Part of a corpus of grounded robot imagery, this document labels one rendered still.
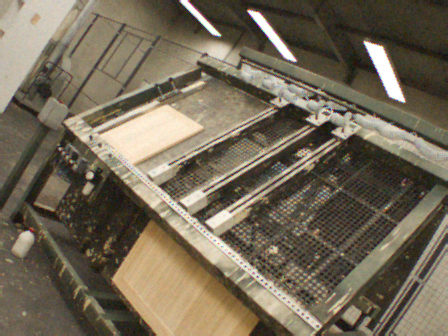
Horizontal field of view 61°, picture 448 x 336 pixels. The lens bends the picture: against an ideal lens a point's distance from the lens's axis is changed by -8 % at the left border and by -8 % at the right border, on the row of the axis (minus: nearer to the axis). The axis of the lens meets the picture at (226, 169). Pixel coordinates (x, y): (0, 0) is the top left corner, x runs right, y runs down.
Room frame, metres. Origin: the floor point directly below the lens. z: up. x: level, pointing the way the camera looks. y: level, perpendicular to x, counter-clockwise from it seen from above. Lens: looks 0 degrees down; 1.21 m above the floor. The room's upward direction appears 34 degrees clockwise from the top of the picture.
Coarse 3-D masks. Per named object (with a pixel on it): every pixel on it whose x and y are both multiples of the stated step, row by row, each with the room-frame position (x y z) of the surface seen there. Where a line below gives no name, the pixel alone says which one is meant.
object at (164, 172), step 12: (288, 84) 2.64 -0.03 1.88; (276, 108) 2.71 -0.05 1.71; (252, 120) 2.62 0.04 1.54; (264, 120) 2.65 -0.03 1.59; (228, 132) 2.52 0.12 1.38; (240, 132) 2.54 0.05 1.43; (252, 132) 2.62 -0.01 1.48; (204, 144) 2.42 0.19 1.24; (216, 144) 2.43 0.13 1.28; (228, 144) 2.51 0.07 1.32; (180, 156) 2.34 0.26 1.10; (192, 156) 2.34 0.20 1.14; (204, 156) 2.41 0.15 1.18; (156, 168) 2.26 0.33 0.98; (168, 168) 2.26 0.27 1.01; (180, 168) 2.32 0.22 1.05; (156, 180) 2.23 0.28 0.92
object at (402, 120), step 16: (240, 64) 3.64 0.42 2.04; (256, 64) 3.57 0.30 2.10; (272, 64) 3.39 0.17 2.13; (288, 64) 3.31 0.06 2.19; (304, 80) 3.17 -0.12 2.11; (320, 80) 3.10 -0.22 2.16; (336, 96) 3.00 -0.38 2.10; (352, 96) 2.91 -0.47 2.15; (368, 96) 2.85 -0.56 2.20; (368, 112) 2.86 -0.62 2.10; (384, 112) 2.74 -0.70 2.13; (400, 112) 2.68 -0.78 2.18; (400, 128) 2.72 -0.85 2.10; (416, 128) 2.58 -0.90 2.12; (432, 128) 2.53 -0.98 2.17; (240, 192) 2.85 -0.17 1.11; (416, 256) 2.45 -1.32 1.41; (400, 288) 2.49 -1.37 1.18; (384, 304) 2.50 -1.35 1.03
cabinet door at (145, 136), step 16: (160, 112) 2.85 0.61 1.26; (176, 112) 2.83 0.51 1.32; (128, 128) 2.71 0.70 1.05; (144, 128) 2.70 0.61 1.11; (160, 128) 2.69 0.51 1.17; (176, 128) 2.68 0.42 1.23; (192, 128) 2.66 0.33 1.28; (112, 144) 2.56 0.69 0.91; (128, 144) 2.56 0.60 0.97; (144, 144) 2.55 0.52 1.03; (160, 144) 2.54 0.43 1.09; (144, 160) 2.45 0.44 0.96
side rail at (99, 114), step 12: (180, 72) 3.27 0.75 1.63; (192, 72) 3.30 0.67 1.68; (168, 84) 3.19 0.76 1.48; (180, 84) 3.27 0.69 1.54; (132, 96) 3.01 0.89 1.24; (144, 96) 3.09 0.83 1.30; (156, 96) 3.17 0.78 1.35; (96, 108) 2.88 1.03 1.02; (108, 108) 2.91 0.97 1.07; (120, 108) 2.98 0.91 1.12; (132, 108) 3.06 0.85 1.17; (84, 120) 2.82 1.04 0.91; (96, 120) 2.89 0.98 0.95
